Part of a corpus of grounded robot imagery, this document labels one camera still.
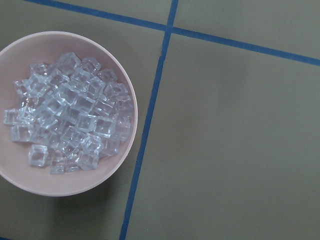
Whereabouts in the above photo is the pink bowl of ice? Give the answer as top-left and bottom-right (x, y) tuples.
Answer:
(0, 31), (138, 197)

